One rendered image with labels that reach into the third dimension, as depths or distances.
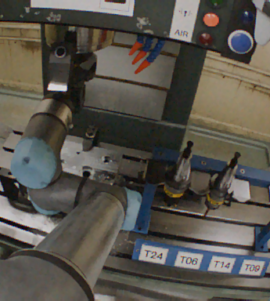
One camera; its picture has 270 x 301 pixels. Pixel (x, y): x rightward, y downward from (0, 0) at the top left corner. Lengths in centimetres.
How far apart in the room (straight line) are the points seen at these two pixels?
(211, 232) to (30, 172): 72
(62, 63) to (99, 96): 76
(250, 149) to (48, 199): 150
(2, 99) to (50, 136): 156
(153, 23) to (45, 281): 34
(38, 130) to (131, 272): 57
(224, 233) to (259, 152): 94
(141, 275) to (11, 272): 75
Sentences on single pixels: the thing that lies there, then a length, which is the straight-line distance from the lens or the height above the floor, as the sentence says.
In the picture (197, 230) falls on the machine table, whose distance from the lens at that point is 103.
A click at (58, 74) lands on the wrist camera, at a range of 58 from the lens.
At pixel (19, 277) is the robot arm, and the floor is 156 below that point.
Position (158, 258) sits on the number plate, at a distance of 92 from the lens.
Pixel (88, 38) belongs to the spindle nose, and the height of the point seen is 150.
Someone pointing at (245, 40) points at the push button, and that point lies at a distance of 42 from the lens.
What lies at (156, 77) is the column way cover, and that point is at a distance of 121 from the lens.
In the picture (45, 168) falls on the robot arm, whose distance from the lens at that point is 46.
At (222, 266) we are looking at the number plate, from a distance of 96.
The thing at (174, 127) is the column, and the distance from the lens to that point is 138.
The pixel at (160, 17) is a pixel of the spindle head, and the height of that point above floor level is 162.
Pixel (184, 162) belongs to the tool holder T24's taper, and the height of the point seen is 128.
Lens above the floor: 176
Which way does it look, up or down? 46 degrees down
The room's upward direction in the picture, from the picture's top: 10 degrees clockwise
